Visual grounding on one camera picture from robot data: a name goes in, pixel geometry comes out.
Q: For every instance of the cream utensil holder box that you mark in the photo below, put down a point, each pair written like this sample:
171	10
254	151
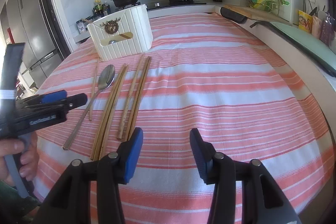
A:
130	27

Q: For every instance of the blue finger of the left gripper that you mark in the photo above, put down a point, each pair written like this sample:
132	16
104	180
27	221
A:
44	98

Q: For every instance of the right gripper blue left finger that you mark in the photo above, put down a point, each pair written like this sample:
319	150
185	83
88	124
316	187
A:
116	168

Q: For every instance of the steel spoon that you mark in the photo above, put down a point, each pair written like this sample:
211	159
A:
104	81
112	42

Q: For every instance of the purple soap bottle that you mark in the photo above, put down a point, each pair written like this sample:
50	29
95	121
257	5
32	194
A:
327	30

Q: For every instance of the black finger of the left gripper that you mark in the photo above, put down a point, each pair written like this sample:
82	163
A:
70	102

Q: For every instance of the yellow printed cup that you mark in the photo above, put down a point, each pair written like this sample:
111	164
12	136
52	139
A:
305	21

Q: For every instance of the yellow green plastic bag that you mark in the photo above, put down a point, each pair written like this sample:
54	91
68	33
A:
264	5

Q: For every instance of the spice jar rack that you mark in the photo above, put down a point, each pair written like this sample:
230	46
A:
82	24

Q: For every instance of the striped pink white tablecloth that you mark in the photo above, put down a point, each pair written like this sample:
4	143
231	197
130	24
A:
211	74

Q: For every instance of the black gas cooktop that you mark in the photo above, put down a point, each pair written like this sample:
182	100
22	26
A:
172	3

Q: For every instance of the person's left hand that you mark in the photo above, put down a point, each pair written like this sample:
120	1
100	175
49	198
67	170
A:
29	159

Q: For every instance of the sauce bottles group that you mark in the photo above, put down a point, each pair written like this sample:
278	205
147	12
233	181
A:
101	9

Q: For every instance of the green cutting board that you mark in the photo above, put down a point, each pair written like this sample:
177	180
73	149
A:
308	44

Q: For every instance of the wooden cutting board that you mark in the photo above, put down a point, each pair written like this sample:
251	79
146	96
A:
256	14

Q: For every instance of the single wooden chopstick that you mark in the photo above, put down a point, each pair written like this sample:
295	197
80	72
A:
93	89

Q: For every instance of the white knife block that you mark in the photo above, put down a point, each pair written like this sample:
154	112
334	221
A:
289	10

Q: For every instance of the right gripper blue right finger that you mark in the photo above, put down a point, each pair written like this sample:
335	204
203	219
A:
216	168

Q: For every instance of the grey steel refrigerator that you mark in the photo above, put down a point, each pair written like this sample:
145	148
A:
41	56

